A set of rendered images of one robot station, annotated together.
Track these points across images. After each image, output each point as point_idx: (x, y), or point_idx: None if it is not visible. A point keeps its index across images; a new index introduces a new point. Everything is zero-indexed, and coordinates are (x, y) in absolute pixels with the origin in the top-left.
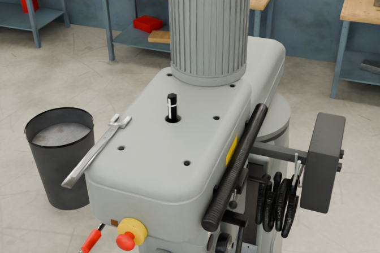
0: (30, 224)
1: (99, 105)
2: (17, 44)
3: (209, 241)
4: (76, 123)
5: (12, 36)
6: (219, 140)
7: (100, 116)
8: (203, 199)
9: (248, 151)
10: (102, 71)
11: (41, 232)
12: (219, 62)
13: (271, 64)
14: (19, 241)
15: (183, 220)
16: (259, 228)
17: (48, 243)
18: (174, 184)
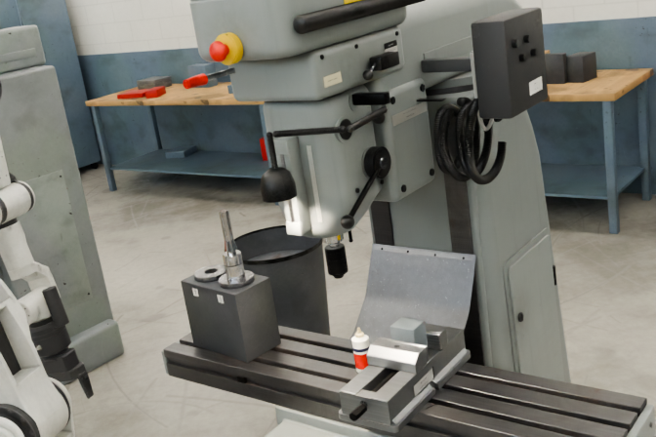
0: (225, 394)
1: (353, 264)
2: (249, 203)
3: (342, 123)
4: (301, 251)
5: (244, 194)
6: None
7: (353, 276)
8: (297, 1)
9: (378, 2)
10: (367, 226)
11: (238, 404)
12: None
13: None
14: (205, 413)
15: (272, 19)
16: (472, 221)
17: (245, 416)
18: None
